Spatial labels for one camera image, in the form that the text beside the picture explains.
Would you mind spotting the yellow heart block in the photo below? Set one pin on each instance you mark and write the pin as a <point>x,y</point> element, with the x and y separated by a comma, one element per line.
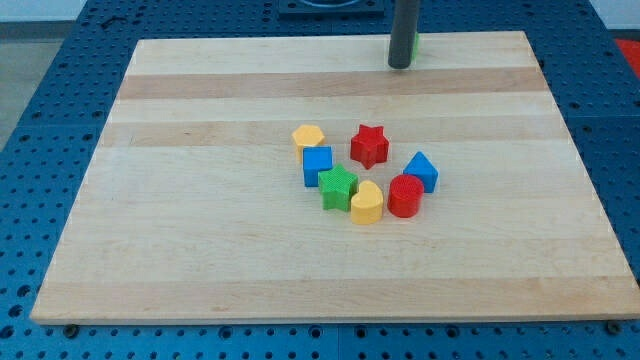
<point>367,204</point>

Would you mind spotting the red cylinder block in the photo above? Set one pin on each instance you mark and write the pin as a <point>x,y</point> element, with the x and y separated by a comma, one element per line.
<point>405,195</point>

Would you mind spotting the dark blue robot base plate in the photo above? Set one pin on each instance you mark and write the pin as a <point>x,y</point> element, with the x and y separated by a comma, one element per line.
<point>299,8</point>

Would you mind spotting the green block behind rod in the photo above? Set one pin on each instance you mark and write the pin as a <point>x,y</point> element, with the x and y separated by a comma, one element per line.
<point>415,46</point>

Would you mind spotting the dark grey cylindrical pointer rod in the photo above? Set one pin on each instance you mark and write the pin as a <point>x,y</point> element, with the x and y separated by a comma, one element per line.
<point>403,33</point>

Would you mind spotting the blue cube block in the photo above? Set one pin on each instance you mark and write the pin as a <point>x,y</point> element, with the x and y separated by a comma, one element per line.
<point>315,160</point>

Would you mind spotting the blue triangle block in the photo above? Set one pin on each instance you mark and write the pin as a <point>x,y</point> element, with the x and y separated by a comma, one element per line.
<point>421,167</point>

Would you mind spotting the light wooden board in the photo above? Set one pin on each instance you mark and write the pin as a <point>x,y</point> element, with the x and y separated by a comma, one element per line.
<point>193,208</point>

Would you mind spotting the green star block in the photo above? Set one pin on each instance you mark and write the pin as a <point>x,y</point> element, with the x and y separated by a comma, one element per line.
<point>337,186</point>

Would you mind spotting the red star block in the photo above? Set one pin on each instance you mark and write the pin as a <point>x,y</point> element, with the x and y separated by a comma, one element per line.
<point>369,146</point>

